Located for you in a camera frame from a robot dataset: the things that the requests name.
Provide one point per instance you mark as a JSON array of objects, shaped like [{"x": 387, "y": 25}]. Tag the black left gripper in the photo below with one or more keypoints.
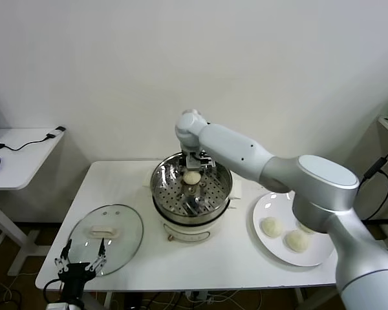
[{"x": 74, "y": 274}]

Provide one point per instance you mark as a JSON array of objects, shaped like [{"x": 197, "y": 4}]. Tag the white electric cooker base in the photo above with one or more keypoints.
[{"x": 187, "y": 232}]

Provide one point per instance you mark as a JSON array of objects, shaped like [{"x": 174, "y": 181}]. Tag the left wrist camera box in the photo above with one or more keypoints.
[{"x": 56, "y": 306}]

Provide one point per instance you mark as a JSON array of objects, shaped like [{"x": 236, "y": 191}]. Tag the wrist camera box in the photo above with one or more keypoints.
[
  {"x": 194, "y": 161},
  {"x": 56, "y": 306}
]

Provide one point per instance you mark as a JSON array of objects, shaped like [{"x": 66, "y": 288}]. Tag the white steamed baozi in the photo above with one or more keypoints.
[
  {"x": 191, "y": 178},
  {"x": 272, "y": 227},
  {"x": 305, "y": 228},
  {"x": 297, "y": 241}
]

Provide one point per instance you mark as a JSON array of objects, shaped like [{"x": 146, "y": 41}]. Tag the white side table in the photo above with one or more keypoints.
[{"x": 19, "y": 168}]

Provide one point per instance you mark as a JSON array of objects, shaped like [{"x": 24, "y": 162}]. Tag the white power strip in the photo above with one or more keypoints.
[{"x": 198, "y": 296}]

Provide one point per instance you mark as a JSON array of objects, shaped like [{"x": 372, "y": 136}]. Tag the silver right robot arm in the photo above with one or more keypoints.
[{"x": 310, "y": 174}]

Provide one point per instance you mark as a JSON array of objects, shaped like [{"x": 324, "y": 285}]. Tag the perforated steel steamer basket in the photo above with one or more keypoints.
[{"x": 160, "y": 184}]

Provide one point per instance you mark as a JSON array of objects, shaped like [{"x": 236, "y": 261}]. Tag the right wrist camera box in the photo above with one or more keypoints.
[{"x": 194, "y": 161}]

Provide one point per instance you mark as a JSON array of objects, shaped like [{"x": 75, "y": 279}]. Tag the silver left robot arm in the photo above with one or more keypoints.
[{"x": 74, "y": 302}]

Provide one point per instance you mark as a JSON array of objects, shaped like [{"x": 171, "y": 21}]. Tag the white round plate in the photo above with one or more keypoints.
[{"x": 268, "y": 206}]

